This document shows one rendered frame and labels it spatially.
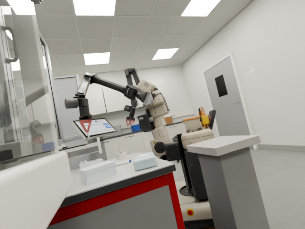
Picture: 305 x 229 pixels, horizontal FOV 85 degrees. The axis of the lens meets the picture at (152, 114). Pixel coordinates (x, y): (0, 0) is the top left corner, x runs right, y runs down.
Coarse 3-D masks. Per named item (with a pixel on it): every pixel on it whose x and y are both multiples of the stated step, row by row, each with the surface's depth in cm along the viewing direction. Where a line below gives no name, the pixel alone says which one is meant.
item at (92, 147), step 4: (88, 144) 113; (92, 144) 113; (96, 144) 114; (72, 148) 109; (76, 148) 110; (80, 148) 111; (84, 148) 112; (88, 148) 112; (92, 148) 113; (96, 148) 113; (68, 152) 108; (72, 152) 109; (76, 152) 110; (80, 152) 110; (84, 152) 111; (88, 152) 112; (92, 152) 113; (68, 156) 108; (72, 156) 109; (76, 156) 109
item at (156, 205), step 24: (120, 168) 79; (168, 168) 65; (72, 192) 57; (96, 192) 56; (120, 192) 60; (144, 192) 62; (168, 192) 65; (72, 216) 54; (96, 216) 57; (120, 216) 59; (144, 216) 61; (168, 216) 64
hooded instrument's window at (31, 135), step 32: (0, 0) 26; (32, 0) 46; (0, 32) 24; (32, 32) 40; (0, 64) 22; (32, 64) 36; (0, 96) 21; (32, 96) 32; (0, 128) 20; (32, 128) 29; (0, 160) 19; (32, 160) 27
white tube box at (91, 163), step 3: (96, 159) 101; (99, 159) 99; (102, 159) 96; (87, 162) 97; (90, 162) 94; (93, 162) 93; (96, 162) 94; (99, 162) 95; (81, 165) 90; (84, 165) 91; (87, 165) 92; (90, 165) 92; (81, 168) 90
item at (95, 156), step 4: (88, 140) 218; (92, 140) 213; (96, 140) 215; (104, 148) 224; (96, 152) 212; (104, 152) 222; (92, 156) 215; (96, 156) 211; (100, 156) 215; (104, 156) 221; (104, 160) 219
